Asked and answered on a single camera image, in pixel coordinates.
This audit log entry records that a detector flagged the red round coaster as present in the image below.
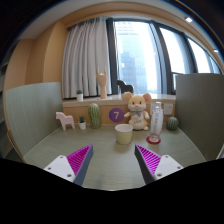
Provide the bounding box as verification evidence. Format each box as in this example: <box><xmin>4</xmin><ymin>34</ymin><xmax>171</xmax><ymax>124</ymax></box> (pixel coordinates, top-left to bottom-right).
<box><xmin>146</xmin><ymin>136</ymin><xmax>161</xmax><ymax>145</ymax></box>

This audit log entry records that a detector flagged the small potted plant on sill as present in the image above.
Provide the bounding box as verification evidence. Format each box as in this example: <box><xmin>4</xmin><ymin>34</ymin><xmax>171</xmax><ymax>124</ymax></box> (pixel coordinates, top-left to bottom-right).
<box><xmin>76</xmin><ymin>89</ymin><xmax>83</xmax><ymax>101</ymax></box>

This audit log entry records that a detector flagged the grey curtain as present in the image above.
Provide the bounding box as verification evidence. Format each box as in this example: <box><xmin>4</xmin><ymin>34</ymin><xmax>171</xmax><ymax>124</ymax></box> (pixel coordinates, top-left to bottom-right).
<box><xmin>62</xmin><ymin>17</ymin><xmax>112</xmax><ymax>98</ymax></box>

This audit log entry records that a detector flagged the right grey partition panel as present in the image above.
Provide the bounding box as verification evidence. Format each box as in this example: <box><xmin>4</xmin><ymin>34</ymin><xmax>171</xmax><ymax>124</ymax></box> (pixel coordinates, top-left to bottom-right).
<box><xmin>175</xmin><ymin>73</ymin><xmax>224</xmax><ymax>160</ymax></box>

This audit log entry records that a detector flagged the wooden hand sculpture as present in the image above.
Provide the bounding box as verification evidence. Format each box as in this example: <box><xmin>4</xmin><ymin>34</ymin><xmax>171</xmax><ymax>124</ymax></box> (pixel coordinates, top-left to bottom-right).
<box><xmin>96</xmin><ymin>71</ymin><xmax>107</xmax><ymax>99</ymax></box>

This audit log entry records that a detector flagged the purple number seven disc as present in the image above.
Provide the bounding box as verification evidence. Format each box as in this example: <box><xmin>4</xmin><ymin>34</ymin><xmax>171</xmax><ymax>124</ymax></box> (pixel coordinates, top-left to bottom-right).
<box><xmin>109</xmin><ymin>108</ymin><xmax>124</xmax><ymax>123</ymax></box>

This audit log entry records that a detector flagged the tall green ceramic cactus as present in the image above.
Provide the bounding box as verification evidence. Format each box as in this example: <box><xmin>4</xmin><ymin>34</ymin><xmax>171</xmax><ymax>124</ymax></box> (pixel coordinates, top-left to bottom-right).
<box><xmin>88</xmin><ymin>103</ymin><xmax>101</xmax><ymax>129</ymax></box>

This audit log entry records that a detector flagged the clear plastic water bottle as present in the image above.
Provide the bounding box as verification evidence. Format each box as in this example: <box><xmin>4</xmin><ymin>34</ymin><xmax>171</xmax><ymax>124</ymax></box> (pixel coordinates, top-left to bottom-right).
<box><xmin>149</xmin><ymin>102</ymin><xmax>164</xmax><ymax>144</ymax></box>

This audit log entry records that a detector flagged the cream yellow cup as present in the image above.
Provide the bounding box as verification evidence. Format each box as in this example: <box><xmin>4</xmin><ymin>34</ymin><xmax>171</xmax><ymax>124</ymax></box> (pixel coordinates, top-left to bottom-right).
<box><xmin>115</xmin><ymin>124</ymin><xmax>133</xmax><ymax>144</ymax></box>

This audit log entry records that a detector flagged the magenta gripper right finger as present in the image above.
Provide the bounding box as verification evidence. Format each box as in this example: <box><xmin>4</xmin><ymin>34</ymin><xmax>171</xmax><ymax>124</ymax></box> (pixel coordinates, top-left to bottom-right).
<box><xmin>135</xmin><ymin>145</ymin><xmax>183</xmax><ymax>184</ymax></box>

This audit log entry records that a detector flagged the plush mouse toy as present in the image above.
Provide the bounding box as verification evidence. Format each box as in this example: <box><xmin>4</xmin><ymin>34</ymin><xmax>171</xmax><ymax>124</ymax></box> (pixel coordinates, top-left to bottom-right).
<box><xmin>122</xmin><ymin>92</ymin><xmax>151</xmax><ymax>130</ymax></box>

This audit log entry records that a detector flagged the black animal figurine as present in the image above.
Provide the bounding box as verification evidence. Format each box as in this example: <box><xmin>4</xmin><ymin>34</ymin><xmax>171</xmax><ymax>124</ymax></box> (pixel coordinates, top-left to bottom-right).
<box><xmin>117</xmin><ymin>80</ymin><xmax>134</xmax><ymax>93</ymax></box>

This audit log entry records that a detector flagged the left grey partition panel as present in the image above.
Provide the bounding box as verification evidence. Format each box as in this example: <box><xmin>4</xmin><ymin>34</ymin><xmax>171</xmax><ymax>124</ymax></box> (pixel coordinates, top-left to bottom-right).
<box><xmin>5</xmin><ymin>82</ymin><xmax>63</xmax><ymax>157</ymax></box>

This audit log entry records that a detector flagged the right white wall socket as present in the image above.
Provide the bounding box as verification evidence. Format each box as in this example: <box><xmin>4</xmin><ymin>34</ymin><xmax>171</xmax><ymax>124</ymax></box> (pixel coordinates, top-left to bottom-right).
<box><xmin>164</xmin><ymin>104</ymin><xmax>173</xmax><ymax>115</ymax></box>

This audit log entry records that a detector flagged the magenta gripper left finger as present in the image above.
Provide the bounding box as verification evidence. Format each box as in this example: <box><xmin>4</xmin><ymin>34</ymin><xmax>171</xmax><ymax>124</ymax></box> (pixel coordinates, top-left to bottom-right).
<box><xmin>44</xmin><ymin>144</ymin><xmax>93</xmax><ymax>186</ymax></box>

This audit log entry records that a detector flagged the pink wooden horse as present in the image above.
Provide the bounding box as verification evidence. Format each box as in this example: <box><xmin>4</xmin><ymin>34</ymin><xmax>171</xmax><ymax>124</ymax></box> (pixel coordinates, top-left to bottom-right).
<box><xmin>56</xmin><ymin>112</ymin><xmax>75</xmax><ymax>130</ymax></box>

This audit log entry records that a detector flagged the round green ceramic cactus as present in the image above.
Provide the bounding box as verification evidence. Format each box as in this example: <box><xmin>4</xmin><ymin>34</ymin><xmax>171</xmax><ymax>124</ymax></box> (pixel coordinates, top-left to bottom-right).
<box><xmin>166</xmin><ymin>117</ymin><xmax>179</xmax><ymax>131</ymax></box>

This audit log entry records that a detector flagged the grey partition panel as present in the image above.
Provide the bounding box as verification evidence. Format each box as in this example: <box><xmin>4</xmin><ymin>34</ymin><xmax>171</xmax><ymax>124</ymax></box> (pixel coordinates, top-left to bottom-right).
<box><xmin>175</xmin><ymin>73</ymin><xmax>224</xmax><ymax>160</ymax></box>
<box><xmin>5</xmin><ymin>82</ymin><xmax>63</xmax><ymax>157</ymax></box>

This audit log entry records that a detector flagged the small potted plant on table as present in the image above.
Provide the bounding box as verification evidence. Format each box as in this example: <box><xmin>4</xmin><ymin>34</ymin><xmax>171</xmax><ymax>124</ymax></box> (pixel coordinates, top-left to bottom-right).
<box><xmin>78</xmin><ymin>115</ymin><xmax>86</xmax><ymax>130</ymax></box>

